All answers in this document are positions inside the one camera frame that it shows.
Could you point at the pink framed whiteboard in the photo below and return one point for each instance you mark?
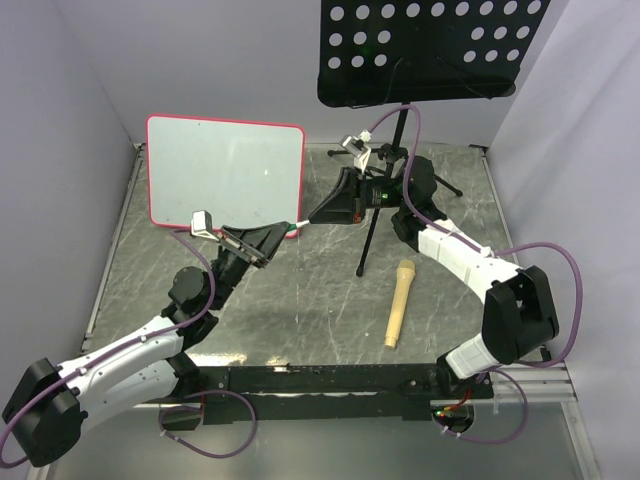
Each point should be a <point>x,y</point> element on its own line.
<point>244,173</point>

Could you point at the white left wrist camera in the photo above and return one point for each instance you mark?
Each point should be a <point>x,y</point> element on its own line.
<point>201,225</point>

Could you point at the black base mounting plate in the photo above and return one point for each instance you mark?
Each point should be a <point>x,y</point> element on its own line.
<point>294,392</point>

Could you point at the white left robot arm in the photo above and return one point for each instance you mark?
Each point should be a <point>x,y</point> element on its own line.
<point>53,405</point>

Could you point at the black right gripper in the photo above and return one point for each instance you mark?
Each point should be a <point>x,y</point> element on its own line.
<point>339,208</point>

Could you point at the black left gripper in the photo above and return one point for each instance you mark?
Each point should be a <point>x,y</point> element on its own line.
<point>260,243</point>

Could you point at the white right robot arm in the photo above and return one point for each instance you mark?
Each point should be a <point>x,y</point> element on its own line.
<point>518,309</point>

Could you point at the beige toy microphone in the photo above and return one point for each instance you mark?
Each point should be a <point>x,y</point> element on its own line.
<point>405,274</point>

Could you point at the aluminium rail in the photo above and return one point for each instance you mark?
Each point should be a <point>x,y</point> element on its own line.
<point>539,385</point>

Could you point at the green capped whiteboard marker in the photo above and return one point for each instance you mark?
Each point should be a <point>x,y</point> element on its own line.
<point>298,225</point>

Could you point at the black music stand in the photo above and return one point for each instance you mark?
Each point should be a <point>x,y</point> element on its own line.
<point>385,52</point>

